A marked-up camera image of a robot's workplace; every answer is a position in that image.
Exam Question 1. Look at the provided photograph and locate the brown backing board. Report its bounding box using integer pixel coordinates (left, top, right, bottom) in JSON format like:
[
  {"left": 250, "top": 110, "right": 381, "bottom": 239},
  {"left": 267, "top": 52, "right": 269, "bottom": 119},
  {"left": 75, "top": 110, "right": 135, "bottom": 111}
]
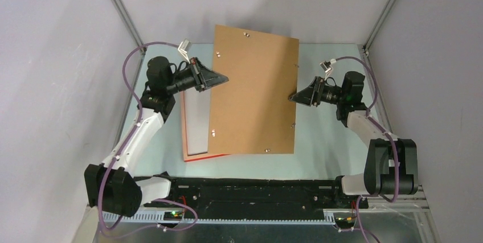
[{"left": 208, "top": 25, "right": 299, "bottom": 155}]

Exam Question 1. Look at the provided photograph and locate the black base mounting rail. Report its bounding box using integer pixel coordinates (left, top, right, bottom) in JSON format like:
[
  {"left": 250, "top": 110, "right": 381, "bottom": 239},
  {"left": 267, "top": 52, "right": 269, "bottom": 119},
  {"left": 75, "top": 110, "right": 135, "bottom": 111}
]
[{"left": 167, "top": 176, "right": 357, "bottom": 220}]

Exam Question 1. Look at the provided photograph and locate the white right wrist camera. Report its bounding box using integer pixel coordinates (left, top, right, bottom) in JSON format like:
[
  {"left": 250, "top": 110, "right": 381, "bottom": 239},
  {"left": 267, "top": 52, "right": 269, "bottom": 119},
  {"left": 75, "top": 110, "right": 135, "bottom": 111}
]
[{"left": 320, "top": 59, "right": 337, "bottom": 79}]

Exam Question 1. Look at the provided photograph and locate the aluminium corner post right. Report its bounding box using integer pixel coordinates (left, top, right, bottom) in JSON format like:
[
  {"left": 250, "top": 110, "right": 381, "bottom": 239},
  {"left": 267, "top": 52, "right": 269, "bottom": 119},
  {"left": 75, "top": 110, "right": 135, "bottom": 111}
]
[{"left": 363, "top": 0, "right": 398, "bottom": 51}]

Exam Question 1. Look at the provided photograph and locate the aluminium corner post left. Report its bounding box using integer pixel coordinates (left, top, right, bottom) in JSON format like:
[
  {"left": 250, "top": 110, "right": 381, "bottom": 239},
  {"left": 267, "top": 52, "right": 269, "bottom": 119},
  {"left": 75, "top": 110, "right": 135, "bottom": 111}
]
[{"left": 110, "top": 0, "right": 144, "bottom": 46}]

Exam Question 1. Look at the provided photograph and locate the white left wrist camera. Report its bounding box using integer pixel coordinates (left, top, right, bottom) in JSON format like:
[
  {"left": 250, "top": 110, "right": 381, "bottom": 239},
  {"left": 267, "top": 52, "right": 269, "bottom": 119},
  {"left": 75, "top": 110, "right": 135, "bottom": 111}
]
[{"left": 178, "top": 39, "right": 192, "bottom": 63}]

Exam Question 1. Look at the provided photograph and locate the aluminium corner post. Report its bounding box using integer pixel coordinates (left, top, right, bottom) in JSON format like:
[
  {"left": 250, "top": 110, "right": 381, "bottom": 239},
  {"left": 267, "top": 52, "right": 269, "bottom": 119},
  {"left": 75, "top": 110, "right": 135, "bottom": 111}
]
[
  {"left": 363, "top": 0, "right": 398, "bottom": 51},
  {"left": 110, "top": 0, "right": 144, "bottom": 46}
]

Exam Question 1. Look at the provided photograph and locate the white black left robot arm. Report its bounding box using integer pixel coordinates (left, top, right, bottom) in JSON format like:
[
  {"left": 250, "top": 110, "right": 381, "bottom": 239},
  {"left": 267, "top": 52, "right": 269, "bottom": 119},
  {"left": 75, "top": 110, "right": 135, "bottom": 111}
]
[{"left": 84, "top": 56, "right": 229, "bottom": 217}]

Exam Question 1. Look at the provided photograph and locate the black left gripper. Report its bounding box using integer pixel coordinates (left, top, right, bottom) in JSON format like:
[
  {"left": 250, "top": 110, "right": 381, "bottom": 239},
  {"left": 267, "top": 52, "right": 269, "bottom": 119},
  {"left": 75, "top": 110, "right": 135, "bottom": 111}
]
[{"left": 165, "top": 57, "right": 228, "bottom": 95}]

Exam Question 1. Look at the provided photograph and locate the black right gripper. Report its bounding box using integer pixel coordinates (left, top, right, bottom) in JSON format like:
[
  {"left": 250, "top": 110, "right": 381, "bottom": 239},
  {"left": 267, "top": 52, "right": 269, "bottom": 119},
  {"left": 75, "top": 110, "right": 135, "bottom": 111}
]
[{"left": 289, "top": 76, "right": 346, "bottom": 106}]

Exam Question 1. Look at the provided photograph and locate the grey slotted cable duct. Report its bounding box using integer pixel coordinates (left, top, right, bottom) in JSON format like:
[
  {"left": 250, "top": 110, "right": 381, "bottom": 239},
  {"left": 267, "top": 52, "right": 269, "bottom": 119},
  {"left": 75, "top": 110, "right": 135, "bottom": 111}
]
[{"left": 121, "top": 211, "right": 335, "bottom": 225}]

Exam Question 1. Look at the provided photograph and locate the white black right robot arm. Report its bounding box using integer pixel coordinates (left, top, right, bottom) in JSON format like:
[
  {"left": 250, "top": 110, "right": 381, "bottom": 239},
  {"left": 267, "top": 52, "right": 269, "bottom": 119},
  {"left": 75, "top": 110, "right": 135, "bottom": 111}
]
[{"left": 289, "top": 71, "right": 418, "bottom": 208}]

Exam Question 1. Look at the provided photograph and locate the sunset photo print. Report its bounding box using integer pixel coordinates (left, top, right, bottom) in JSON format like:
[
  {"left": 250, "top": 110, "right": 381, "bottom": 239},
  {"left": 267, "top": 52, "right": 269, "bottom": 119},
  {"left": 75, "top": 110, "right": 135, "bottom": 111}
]
[{"left": 185, "top": 89, "right": 211, "bottom": 156}]

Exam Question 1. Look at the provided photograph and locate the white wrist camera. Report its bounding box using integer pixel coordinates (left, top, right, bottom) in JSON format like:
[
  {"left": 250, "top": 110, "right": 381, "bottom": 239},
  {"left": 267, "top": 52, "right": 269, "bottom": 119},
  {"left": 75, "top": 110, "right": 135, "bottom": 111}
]
[
  {"left": 178, "top": 39, "right": 192, "bottom": 63},
  {"left": 320, "top": 59, "right": 337, "bottom": 79}
]

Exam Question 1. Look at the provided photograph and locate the orange wooden picture frame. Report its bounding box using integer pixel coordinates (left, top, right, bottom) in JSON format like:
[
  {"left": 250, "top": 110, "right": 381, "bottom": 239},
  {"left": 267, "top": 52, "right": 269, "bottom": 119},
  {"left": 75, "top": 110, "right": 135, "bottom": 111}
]
[{"left": 179, "top": 91, "right": 226, "bottom": 162}]

